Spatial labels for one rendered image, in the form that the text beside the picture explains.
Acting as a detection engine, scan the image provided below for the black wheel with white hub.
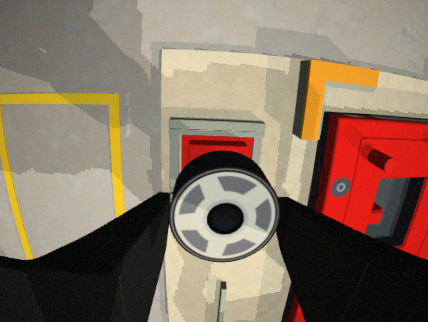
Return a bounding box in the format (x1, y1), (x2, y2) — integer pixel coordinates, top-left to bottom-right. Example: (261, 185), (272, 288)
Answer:
(169, 150), (280, 263)

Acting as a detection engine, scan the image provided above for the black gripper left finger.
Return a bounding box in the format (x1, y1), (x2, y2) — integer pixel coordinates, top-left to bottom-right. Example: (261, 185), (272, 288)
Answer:
(0, 193), (171, 322)

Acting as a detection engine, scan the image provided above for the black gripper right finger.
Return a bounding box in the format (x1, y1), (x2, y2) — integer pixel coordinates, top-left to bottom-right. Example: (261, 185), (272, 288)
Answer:
(275, 197), (428, 322)

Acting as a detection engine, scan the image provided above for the yellow rectangular outline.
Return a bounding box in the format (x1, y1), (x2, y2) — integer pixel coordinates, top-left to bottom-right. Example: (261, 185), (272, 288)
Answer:
(0, 93), (125, 259)

